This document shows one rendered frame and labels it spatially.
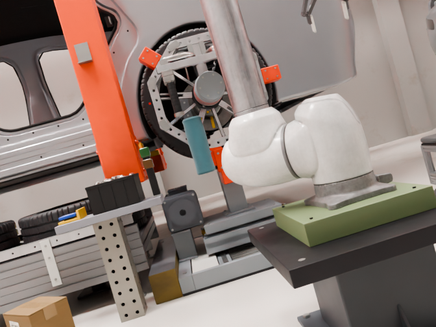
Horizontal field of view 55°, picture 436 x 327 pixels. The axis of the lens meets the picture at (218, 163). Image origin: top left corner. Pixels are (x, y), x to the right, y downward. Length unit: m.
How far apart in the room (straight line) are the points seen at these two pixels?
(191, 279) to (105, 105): 0.85
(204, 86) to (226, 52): 0.74
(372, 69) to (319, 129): 5.50
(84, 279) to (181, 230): 0.51
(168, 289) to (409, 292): 1.08
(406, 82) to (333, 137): 5.55
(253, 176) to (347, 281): 0.36
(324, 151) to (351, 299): 0.35
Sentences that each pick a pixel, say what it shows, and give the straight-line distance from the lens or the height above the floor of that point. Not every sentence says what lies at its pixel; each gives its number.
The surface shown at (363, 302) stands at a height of 0.14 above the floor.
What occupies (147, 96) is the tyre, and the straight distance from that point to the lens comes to 2.12.
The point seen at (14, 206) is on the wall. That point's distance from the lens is 6.19.
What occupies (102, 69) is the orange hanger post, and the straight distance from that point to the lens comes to 1.99.
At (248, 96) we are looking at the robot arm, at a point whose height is 0.68.
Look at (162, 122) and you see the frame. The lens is 2.02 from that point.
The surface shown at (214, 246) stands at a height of 0.12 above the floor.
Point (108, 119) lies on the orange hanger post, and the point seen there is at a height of 0.83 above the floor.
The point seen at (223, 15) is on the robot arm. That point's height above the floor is 0.90.
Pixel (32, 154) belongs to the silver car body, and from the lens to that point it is 2.58.
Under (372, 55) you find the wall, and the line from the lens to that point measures 6.58.
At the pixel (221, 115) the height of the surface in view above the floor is 0.76.
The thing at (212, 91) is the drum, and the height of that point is 0.82.
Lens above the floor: 0.57
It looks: 2 degrees down
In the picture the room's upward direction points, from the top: 16 degrees counter-clockwise
